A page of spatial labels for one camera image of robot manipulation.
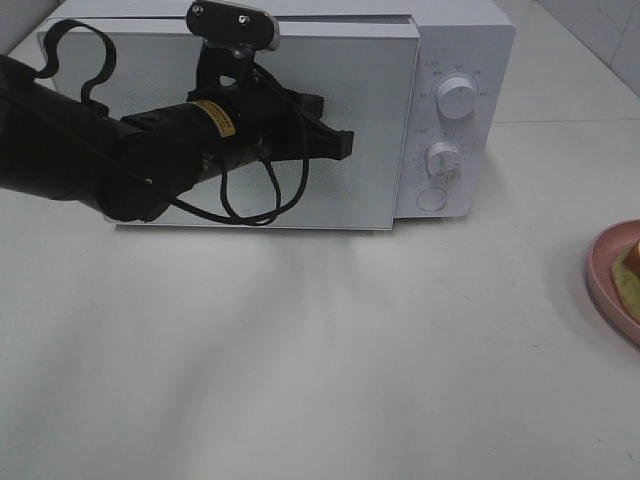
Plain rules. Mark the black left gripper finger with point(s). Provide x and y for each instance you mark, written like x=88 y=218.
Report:
x=322 y=142
x=310 y=104

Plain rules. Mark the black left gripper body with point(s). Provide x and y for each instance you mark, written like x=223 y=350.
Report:
x=247 y=104

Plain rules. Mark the white microwave door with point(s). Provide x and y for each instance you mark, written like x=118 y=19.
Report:
x=363 y=71

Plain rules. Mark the round microwave door button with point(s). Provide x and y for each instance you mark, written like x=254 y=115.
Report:
x=432 y=199

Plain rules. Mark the white microwave knob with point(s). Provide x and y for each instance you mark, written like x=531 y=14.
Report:
x=443 y=159
x=456 y=96

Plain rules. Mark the pink round plate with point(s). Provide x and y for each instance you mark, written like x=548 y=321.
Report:
x=603 y=251

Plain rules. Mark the white bread sandwich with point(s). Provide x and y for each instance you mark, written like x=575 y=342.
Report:
x=625 y=273

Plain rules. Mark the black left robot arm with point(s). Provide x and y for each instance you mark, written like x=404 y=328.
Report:
x=136 y=167

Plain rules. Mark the white microwave oven body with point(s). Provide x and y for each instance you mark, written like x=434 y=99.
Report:
x=469 y=37

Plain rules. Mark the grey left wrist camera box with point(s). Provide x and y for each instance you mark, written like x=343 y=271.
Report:
x=233 y=25

